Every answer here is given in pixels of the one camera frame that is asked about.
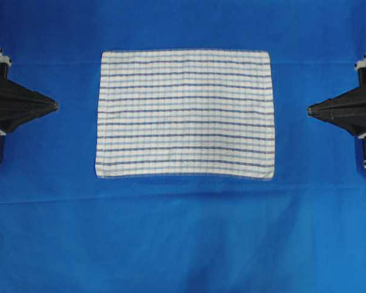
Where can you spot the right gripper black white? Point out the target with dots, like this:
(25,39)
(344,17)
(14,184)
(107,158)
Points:
(355,98)

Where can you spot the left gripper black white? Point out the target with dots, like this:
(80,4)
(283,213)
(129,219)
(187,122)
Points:
(13,92)

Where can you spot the blue white striped towel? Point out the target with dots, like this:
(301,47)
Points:
(186,112)

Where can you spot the blue table cloth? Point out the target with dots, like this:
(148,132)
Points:
(62,229)

